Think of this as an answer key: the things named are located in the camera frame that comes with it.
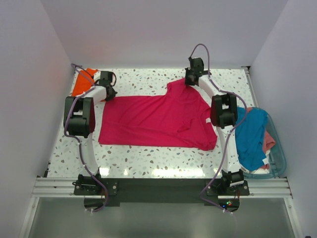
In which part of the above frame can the blue t-shirt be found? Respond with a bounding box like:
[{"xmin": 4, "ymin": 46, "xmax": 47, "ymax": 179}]
[{"xmin": 235, "ymin": 107, "xmax": 268, "ymax": 171}]

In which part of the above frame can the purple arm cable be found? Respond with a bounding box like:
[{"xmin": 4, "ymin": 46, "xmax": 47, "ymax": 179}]
[
  {"xmin": 189, "ymin": 43, "xmax": 249, "ymax": 238},
  {"xmin": 63, "ymin": 63, "xmax": 117, "ymax": 213}
]

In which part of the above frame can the teal plastic laundry basket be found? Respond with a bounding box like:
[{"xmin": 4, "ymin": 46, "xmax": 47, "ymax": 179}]
[{"xmin": 244, "ymin": 114, "xmax": 287, "ymax": 179}]

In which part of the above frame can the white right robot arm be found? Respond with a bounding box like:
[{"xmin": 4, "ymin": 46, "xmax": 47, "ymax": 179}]
[{"xmin": 185, "ymin": 57, "xmax": 244, "ymax": 195}]

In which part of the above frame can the white t-shirt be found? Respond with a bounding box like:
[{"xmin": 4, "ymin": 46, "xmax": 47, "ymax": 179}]
[{"xmin": 241, "ymin": 150, "xmax": 270, "ymax": 175}]

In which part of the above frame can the folded orange t-shirt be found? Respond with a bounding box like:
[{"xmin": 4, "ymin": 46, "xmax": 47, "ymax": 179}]
[{"xmin": 71, "ymin": 68, "xmax": 98, "ymax": 97}]

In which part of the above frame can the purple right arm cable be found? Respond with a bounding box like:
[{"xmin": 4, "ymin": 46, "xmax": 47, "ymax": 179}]
[{"xmin": 189, "ymin": 43, "xmax": 249, "ymax": 238}]

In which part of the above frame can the magenta pink t-shirt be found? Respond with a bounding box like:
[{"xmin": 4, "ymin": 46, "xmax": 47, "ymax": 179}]
[{"xmin": 98, "ymin": 79, "xmax": 217, "ymax": 151}]

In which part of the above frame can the salmon pink t-shirt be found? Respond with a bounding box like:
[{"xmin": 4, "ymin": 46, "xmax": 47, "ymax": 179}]
[{"xmin": 263, "ymin": 130, "xmax": 276, "ymax": 153}]

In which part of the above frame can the aluminium frame rail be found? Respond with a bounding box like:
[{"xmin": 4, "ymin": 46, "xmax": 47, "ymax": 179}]
[{"xmin": 31, "ymin": 178, "xmax": 292, "ymax": 198}]

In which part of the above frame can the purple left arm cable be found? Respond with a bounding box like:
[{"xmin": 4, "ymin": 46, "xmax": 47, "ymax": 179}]
[{"xmin": 63, "ymin": 63, "xmax": 117, "ymax": 213}]

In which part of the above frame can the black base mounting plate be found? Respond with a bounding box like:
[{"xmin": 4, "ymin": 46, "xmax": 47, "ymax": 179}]
[{"xmin": 72, "ymin": 176, "xmax": 250, "ymax": 208}]

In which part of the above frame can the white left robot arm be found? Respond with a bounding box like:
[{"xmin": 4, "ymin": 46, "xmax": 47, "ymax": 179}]
[{"xmin": 63, "ymin": 69, "xmax": 117, "ymax": 177}]

